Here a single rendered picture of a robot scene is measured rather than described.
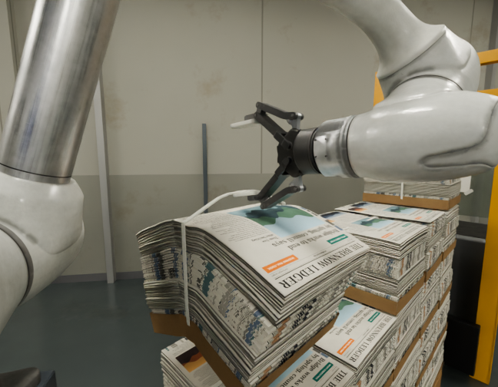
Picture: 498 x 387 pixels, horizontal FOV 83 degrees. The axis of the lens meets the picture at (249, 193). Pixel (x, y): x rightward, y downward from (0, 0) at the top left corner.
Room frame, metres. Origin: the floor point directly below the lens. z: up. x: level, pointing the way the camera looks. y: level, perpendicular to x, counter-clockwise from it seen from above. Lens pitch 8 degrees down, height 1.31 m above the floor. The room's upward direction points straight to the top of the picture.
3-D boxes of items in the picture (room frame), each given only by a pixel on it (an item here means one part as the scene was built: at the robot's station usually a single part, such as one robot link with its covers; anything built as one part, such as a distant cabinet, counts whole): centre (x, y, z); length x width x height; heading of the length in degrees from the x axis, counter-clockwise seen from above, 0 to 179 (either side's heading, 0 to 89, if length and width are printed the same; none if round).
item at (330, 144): (0.43, -0.14, 1.32); 0.09 x 0.06 x 0.09; 134
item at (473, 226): (2.00, -1.40, 0.40); 0.70 x 0.55 x 0.80; 45
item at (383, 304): (1.00, -0.40, 0.86); 0.38 x 0.29 x 0.04; 44
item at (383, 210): (1.21, -0.61, 1.06); 0.37 x 0.28 x 0.01; 46
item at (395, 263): (1.01, -0.40, 0.95); 0.38 x 0.29 x 0.23; 44
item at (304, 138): (0.48, -0.09, 1.31); 0.09 x 0.07 x 0.08; 44
